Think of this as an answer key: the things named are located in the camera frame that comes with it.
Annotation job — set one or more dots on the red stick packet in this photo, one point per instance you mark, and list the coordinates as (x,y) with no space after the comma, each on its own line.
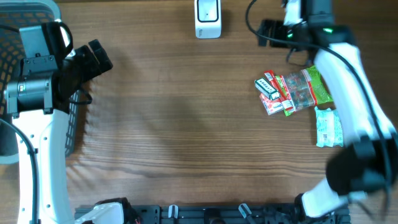
(285,98)

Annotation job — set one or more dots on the green white gum pack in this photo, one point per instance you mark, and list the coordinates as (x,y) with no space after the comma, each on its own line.
(267,89)

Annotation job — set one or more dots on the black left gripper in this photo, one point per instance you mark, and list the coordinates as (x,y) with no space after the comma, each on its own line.
(94,68)

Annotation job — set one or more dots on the white teal wipes packet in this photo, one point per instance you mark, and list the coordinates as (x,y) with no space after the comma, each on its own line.
(329,128)

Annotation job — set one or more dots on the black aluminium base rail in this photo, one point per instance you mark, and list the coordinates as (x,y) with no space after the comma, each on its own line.
(277,213)

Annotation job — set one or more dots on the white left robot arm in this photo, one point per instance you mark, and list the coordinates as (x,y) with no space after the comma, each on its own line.
(39,100)

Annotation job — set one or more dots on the red white candy pack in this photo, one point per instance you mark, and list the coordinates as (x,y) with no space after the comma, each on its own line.
(271,106)

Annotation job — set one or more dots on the white barcode scanner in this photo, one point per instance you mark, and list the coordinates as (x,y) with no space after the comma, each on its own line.
(207,19)

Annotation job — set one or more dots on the grey plastic basket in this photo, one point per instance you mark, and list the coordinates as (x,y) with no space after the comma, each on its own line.
(19,14)

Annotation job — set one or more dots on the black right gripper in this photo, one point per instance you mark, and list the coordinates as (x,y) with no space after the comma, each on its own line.
(278,28)

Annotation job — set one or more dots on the green snack bag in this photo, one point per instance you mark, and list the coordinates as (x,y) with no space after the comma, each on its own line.
(303,89)

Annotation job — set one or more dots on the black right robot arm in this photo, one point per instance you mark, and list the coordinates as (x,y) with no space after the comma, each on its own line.
(368,163)

